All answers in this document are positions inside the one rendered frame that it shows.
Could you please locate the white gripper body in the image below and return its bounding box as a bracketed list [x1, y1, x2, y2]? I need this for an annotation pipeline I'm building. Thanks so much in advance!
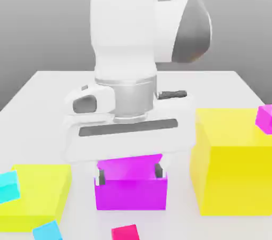
[63, 113, 193, 163]

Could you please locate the small red cube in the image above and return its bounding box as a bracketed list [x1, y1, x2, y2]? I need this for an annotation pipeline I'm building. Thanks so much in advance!
[111, 224, 140, 240]

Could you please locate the small blue cube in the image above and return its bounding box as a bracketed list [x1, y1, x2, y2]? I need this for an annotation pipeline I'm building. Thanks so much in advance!
[32, 220, 64, 240]

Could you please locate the small cyan cube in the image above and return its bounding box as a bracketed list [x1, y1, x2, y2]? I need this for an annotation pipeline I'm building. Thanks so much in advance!
[0, 170, 21, 204]

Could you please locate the small magenta cube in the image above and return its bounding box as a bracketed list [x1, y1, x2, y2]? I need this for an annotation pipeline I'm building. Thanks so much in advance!
[254, 104, 272, 135]

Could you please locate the large purple box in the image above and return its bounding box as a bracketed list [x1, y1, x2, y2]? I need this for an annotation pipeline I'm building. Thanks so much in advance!
[93, 153, 168, 211]

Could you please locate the large lime yellow box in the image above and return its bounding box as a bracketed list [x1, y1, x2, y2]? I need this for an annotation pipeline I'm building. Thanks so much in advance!
[0, 163, 73, 234]

